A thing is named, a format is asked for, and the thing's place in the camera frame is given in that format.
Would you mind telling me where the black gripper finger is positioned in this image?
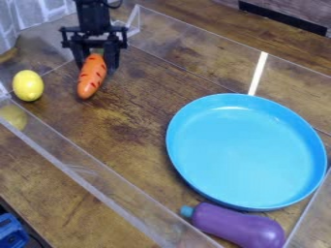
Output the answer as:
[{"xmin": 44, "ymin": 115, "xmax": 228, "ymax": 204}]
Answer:
[
  {"xmin": 70, "ymin": 44, "xmax": 90, "ymax": 68},
  {"xmin": 102, "ymin": 42, "xmax": 120, "ymax": 75}
]

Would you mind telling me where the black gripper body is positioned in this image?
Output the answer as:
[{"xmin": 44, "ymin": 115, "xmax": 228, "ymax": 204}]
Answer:
[{"xmin": 60, "ymin": 0, "xmax": 128, "ymax": 48}]

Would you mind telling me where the orange toy carrot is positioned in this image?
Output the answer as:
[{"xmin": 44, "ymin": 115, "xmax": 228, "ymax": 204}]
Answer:
[{"xmin": 76, "ymin": 53, "xmax": 106, "ymax": 100}]

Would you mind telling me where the yellow toy lemon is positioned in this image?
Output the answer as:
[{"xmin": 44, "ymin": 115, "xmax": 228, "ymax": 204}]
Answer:
[{"xmin": 12, "ymin": 70, "xmax": 44, "ymax": 102}]

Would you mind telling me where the white lattice curtain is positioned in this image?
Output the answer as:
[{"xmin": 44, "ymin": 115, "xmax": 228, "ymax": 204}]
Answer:
[{"xmin": 0, "ymin": 0, "xmax": 76, "ymax": 54}]

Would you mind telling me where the black bar on table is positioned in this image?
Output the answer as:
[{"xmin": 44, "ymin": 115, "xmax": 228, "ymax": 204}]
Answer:
[{"xmin": 237, "ymin": 0, "xmax": 327, "ymax": 37}]

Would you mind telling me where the blue plastic plate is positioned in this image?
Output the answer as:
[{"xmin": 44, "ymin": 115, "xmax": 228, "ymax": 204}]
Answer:
[{"xmin": 165, "ymin": 93, "xmax": 327, "ymax": 211}]

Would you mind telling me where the blue device at corner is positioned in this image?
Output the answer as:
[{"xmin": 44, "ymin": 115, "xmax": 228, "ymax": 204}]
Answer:
[{"xmin": 0, "ymin": 213, "xmax": 28, "ymax": 248}]

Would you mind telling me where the purple toy eggplant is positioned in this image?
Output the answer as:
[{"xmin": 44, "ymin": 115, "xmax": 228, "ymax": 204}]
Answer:
[{"xmin": 180, "ymin": 202, "xmax": 284, "ymax": 248}]

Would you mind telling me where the clear acrylic enclosure wall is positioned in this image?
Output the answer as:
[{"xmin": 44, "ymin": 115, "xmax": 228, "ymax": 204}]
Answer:
[{"xmin": 0, "ymin": 0, "xmax": 331, "ymax": 248}]

